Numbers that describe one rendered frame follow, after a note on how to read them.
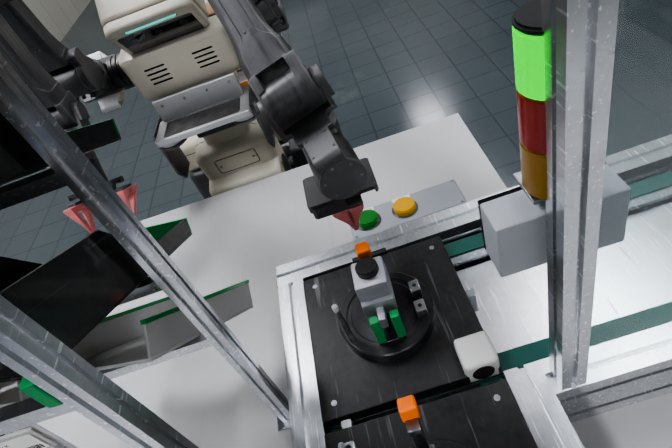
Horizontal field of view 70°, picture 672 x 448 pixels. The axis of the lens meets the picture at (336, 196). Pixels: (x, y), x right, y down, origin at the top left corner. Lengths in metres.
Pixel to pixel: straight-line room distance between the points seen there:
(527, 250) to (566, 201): 0.09
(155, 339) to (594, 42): 0.48
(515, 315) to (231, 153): 0.90
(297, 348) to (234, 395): 0.17
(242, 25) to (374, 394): 0.49
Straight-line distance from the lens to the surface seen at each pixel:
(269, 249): 1.07
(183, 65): 1.26
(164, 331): 0.59
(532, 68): 0.36
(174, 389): 0.98
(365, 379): 0.70
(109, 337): 0.72
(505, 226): 0.45
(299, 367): 0.76
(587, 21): 0.33
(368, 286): 0.63
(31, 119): 0.45
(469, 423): 0.65
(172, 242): 0.62
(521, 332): 0.76
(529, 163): 0.42
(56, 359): 0.38
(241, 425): 0.87
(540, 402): 0.68
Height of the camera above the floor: 1.58
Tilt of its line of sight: 40 degrees down
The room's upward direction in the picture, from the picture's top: 23 degrees counter-clockwise
